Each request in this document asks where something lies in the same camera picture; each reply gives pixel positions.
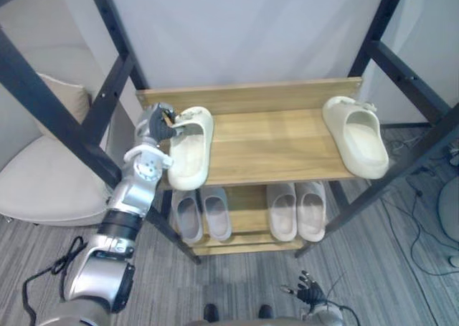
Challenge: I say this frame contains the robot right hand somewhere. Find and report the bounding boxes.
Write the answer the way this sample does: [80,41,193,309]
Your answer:
[280,269,329,307]

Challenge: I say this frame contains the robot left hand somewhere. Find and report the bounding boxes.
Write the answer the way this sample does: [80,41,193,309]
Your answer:
[135,102,188,145]

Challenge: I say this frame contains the cream slipper with charms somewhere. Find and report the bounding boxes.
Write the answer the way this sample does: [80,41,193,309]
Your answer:
[167,105,215,191]
[321,95,390,180]

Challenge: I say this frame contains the grey foam slipper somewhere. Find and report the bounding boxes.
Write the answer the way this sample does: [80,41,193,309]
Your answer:
[200,187,233,243]
[171,189,204,244]

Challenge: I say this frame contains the robot body and legs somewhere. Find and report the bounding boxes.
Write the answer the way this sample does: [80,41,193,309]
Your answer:
[184,315,310,326]

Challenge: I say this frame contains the beige foam slipper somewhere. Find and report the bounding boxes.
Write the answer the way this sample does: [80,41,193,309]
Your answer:
[265,183,299,242]
[295,181,328,242]

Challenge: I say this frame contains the beige cushion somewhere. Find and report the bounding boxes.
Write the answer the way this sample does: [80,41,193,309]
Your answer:
[37,72,91,127]

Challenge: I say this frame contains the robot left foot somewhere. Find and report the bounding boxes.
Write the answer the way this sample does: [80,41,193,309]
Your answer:
[203,303,220,322]

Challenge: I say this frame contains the plain wooden shelf board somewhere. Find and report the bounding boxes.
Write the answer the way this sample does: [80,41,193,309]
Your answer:
[169,181,326,257]

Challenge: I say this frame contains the cream upholstered armchair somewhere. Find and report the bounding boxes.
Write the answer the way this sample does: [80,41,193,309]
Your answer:
[0,42,113,227]

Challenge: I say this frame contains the white round stand base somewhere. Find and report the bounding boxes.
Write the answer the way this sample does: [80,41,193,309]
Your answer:
[438,178,459,269]

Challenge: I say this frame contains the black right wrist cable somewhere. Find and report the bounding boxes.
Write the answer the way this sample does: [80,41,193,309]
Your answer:
[323,272,361,326]

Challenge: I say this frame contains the black metal rack frame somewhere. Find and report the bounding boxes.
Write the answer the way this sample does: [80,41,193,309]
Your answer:
[0,0,459,266]

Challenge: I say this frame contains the wooden shelf board with rail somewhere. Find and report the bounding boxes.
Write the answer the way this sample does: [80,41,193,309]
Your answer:
[135,76,364,191]

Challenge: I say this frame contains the thin black floor cable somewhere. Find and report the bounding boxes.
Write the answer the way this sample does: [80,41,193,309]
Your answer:
[379,164,459,277]

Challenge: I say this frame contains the thick black floor cable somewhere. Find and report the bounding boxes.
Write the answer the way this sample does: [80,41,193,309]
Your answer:
[22,235,89,320]

